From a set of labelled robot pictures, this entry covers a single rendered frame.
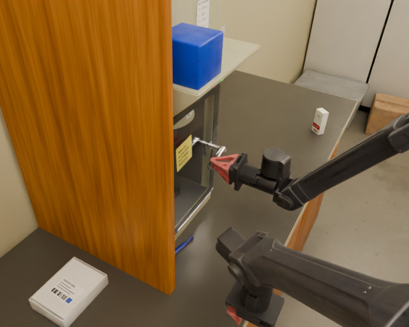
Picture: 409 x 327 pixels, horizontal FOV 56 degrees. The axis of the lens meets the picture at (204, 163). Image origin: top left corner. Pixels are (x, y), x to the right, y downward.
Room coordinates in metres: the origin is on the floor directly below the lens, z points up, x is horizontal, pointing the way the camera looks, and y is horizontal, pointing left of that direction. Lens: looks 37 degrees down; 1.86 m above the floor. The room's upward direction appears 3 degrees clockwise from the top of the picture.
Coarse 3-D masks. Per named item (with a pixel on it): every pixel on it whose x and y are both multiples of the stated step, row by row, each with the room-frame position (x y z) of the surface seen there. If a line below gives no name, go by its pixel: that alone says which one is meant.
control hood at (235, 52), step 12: (228, 48) 0.92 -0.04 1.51; (240, 48) 0.93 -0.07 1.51; (252, 48) 0.93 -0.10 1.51; (228, 60) 0.85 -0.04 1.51; (240, 60) 0.85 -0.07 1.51; (228, 72) 0.79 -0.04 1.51; (216, 84) 0.75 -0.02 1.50; (180, 96) 0.69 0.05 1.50; (192, 96) 0.68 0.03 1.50; (180, 108) 0.69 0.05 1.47
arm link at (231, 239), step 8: (224, 232) 0.51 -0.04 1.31; (232, 232) 0.51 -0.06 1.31; (224, 240) 0.49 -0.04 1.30; (232, 240) 0.49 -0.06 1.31; (240, 240) 0.49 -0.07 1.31; (216, 248) 0.50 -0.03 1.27; (224, 248) 0.49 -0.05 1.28; (232, 248) 0.47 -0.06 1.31; (224, 256) 0.48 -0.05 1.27; (232, 264) 0.41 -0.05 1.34; (232, 272) 0.40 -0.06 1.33; (240, 272) 0.40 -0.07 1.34; (240, 280) 0.39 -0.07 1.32
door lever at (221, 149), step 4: (208, 144) 0.95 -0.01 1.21; (212, 144) 0.95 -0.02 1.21; (208, 148) 0.95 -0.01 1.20; (216, 148) 0.94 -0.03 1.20; (220, 148) 0.93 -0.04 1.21; (224, 148) 0.93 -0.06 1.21; (216, 152) 0.92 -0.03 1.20; (220, 152) 0.92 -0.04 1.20; (216, 156) 0.90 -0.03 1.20; (216, 160) 0.89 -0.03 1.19; (208, 164) 0.87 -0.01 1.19; (212, 164) 0.87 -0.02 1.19; (208, 168) 0.87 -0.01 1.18; (212, 168) 0.87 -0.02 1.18
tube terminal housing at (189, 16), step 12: (180, 0) 0.83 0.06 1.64; (192, 0) 0.88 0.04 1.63; (216, 0) 0.98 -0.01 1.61; (180, 12) 0.83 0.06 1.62; (192, 12) 0.88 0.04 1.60; (216, 12) 0.98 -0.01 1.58; (192, 24) 0.88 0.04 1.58; (216, 24) 0.98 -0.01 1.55; (192, 216) 0.90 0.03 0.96; (180, 228) 0.83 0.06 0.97
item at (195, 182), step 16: (208, 96) 0.94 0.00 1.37; (192, 112) 0.86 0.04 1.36; (208, 112) 0.94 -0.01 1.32; (176, 128) 0.79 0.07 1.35; (192, 128) 0.86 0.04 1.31; (208, 128) 0.94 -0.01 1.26; (176, 144) 0.79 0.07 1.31; (192, 144) 0.86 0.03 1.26; (176, 160) 0.79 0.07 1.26; (192, 160) 0.87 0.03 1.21; (208, 160) 0.95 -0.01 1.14; (176, 176) 0.79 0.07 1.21; (192, 176) 0.87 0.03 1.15; (208, 176) 0.96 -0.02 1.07; (176, 192) 0.79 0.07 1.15; (192, 192) 0.87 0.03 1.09; (208, 192) 0.97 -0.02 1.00; (176, 208) 0.79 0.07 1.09; (192, 208) 0.87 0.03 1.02; (176, 224) 0.79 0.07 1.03
